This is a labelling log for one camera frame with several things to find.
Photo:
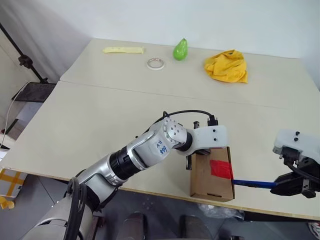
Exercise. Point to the crumpled yellow cloth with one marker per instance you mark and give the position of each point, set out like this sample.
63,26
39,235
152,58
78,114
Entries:
226,67

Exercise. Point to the pale yellow foam strip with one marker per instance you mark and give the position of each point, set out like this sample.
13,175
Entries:
123,50

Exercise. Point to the white block with amber tape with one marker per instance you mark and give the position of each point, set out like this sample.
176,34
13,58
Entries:
11,182

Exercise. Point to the red tape strip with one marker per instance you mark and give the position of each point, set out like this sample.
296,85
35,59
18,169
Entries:
221,169

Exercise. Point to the white tape roll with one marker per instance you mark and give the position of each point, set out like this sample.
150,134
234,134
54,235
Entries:
155,63

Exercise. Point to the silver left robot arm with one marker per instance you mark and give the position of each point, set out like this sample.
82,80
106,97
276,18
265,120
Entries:
147,152

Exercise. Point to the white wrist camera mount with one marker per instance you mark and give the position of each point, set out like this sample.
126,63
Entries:
297,145
212,137

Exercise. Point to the green pear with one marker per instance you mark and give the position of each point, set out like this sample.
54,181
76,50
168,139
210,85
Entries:
180,51

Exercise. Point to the brown cardboard box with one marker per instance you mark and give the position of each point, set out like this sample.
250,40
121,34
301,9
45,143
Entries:
212,185

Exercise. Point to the yellow tape scrap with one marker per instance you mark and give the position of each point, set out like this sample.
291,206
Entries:
7,203

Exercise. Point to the black flat shelf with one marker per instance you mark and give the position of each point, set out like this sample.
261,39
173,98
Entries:
35,92

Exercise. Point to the clear plastic bag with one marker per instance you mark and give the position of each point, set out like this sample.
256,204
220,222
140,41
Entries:
220,211

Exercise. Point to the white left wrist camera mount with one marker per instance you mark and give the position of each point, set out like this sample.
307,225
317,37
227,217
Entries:
212,137

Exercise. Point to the black stand pole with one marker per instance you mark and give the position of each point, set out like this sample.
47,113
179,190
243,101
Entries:
25,60

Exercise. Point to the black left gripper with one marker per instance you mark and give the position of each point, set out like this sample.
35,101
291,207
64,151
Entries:
205,151

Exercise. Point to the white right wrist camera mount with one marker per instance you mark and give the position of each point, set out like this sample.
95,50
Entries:
297,145

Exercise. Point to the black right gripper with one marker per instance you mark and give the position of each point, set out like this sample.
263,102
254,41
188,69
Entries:
311,180

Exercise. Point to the blue pen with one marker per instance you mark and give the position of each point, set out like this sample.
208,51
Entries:
255,183

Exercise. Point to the red and white object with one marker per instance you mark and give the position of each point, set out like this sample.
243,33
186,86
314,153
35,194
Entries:
314,231

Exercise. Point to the dark rounded shape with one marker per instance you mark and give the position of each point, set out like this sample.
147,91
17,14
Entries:
136,226

